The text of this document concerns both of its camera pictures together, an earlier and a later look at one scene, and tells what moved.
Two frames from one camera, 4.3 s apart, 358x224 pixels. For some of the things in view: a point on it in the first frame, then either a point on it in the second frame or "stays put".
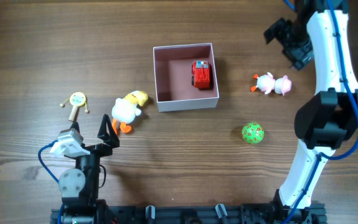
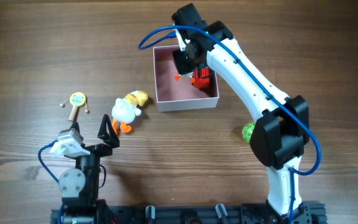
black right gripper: (291, 40) to (183, 66)
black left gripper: (94, 149) stays put
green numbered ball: (253, 132) stays put
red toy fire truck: (201, 74) stays put
